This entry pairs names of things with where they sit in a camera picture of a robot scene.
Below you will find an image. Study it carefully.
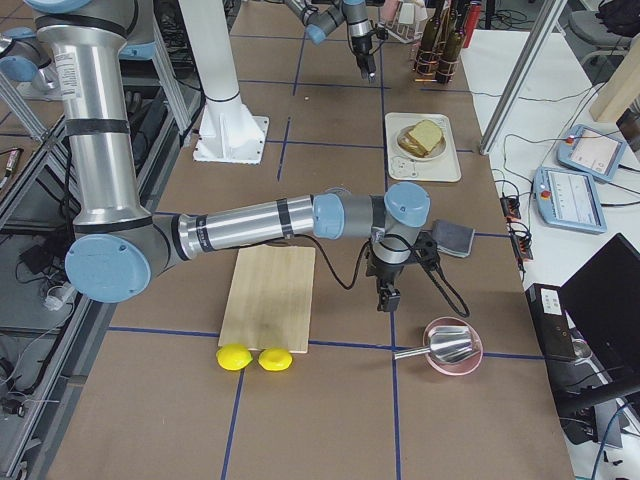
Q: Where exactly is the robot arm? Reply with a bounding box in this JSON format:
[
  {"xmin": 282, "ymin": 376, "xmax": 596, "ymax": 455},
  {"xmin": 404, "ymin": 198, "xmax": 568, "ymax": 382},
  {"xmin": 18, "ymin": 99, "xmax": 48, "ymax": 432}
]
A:
[
  {"xmin": 283, "ymin": 0, "xmax": 388, "ymax": 83},
  {"xmin": 30, "ymin": 1, "xmax": 444, "ymax": 312}
]

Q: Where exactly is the black laptop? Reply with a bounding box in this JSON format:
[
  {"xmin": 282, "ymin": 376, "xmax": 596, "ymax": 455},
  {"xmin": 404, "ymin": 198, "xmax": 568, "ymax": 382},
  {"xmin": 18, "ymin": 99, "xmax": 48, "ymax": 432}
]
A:
[{"xmin": 560, "ymin": 233, "xmax": 639, "ymax": 373}]

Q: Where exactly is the metal scoop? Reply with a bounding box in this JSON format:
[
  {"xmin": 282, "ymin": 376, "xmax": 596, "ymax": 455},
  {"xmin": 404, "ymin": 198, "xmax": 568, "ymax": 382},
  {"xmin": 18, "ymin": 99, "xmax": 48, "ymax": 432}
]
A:
[{"xmin": 393, "ymin": 325, "xmax": 479, "ymax": 365}]

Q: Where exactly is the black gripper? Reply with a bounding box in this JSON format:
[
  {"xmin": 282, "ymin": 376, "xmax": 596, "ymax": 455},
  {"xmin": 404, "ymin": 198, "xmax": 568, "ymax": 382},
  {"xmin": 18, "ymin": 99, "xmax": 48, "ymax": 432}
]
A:
[
  {"xmin": 366, "ymin": 234, "xmax": 441, "ymax": 312},
  {"xmin": 349, "ymin": 24, "xmax": 388, "ymax": 81}
]

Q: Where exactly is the white bear tray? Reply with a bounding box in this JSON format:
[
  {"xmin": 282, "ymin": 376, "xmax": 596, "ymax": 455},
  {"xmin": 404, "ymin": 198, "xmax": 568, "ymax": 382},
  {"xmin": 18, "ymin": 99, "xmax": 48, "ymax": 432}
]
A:
[{"xmin": 385, "ymin": 112, "xmax": 461, "ymax": 182}]

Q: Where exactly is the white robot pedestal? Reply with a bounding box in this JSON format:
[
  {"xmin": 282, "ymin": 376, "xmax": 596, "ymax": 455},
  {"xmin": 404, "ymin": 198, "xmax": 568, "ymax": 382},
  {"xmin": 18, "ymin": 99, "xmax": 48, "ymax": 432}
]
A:
[{"xmin": 179, "ymin": 0, "xmax": 269, "ymax": 164}]

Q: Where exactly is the bread slice under egg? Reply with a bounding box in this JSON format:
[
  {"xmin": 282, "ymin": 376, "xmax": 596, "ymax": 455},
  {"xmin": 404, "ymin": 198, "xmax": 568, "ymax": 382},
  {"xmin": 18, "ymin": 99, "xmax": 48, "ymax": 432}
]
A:
[{"xmin": 397, "ymin": 133, "xmax": 446, "ymax": 158}]

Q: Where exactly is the whole yellow lemon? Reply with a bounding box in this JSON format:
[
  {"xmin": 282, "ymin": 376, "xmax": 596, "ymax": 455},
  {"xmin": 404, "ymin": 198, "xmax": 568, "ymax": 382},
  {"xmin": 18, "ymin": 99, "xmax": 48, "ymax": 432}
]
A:
[{"xmin": 216, "ymin": 343, "xmax": 253, "ymax": 371}]

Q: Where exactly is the dark green wine bottle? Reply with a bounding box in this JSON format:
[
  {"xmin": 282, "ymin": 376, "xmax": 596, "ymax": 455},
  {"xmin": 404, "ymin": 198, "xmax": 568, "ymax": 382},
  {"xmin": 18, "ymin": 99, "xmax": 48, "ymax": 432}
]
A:
[{"xmin": 415, "ymin": 0, "xmax": 445, "ymax": 75}]

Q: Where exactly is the white round plate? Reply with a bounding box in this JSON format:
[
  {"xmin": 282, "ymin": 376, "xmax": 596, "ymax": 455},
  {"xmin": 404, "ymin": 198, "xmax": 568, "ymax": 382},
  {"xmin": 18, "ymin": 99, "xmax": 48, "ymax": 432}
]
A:
[{"xmin": 396, "ymin": 120, "xmax": 446, "ymax": 161}]

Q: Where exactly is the yellow lemon half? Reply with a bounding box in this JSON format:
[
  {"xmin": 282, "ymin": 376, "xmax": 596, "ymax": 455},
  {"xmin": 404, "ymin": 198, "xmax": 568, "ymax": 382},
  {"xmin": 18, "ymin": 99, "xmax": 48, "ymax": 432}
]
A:
[{"xmin": 258, "ymin": 348, "xmax": 293, "ymax": 372}]

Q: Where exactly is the far blue teach pendant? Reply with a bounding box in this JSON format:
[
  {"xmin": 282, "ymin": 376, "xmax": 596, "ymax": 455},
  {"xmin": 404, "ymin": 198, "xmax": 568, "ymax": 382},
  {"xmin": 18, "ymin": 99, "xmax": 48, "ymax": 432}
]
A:
[{"xmin": 557, "ymin": 124, "xmax": 628, "ymax": 183}]

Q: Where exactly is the bread slice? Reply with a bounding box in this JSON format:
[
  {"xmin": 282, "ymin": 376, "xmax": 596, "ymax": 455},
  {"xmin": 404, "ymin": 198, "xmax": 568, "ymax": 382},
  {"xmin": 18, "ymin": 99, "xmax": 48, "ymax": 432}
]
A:
[
  {"xmin": 406, "ymin": 120, "xmax": 444, "ymax": 153},
  {"xmin": 397, "ymin": 133, "xmax": 446, "ymax": 158}
]

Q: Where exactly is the blue teach pendant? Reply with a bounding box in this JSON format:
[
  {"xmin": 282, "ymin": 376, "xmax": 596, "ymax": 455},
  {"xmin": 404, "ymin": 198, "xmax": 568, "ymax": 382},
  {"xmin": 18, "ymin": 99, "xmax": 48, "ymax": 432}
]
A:
[
  {"xmin": 557, "ymin": 124, "xmax": 628, "ymax": 183},
  {"xmin": 533, "ymin": 167, "xmax": 607, "ymax": 234}
]

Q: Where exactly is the wooden cutting board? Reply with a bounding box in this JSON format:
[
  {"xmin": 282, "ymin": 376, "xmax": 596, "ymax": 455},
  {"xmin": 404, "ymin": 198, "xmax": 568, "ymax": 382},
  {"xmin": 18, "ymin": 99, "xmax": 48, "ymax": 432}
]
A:
[{"xmin": 219, "ymin": 245, "xmax": 316, "ymax": 353}]

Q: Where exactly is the pink bowl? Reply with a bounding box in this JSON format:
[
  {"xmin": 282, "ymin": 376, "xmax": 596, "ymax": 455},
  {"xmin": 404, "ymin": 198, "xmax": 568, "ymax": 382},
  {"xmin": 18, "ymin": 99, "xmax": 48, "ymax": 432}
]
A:
[{"xmin": 422, "ymin": 316, "xmax": 484, "ymax": 376}]

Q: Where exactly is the copper wire bottle rack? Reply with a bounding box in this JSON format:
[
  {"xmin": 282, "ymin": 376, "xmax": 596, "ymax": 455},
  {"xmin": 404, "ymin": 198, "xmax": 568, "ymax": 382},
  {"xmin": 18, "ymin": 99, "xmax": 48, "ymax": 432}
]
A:
[{"xmin": 411, "ymin": 41, "xmax": 459, "ymax": 84}]

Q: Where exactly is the black computer box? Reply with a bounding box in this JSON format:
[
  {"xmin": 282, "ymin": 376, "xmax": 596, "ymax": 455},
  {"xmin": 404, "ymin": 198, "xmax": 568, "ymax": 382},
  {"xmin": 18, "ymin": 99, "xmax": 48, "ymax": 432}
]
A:
[{"xmin": 525, "ymin": 283, "xmax": 593, "ymax": 395}]

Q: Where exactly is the aluminium frame post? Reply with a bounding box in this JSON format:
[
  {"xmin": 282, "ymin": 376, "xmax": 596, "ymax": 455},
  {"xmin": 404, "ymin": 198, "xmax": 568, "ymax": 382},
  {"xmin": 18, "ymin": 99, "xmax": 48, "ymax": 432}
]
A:
[{"xmin": 479, "ymin": 0, "xmax": 568, "ymax": 155}]

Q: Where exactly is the near blue teach pendant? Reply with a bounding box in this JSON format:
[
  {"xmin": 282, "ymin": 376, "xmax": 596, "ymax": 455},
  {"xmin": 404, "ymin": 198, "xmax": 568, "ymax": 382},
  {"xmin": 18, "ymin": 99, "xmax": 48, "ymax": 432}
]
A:
[{"xmin": 533, "ymin": 167, "xmax": 607, "ymax": 234}]

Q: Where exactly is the grey folded cloth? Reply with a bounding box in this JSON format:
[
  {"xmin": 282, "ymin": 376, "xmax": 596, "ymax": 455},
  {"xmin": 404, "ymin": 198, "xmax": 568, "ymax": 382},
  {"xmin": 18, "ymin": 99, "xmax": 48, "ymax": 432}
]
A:
[{"xmin": 431, "ymin": 219, "xmax": 476, "ymax": 258}]

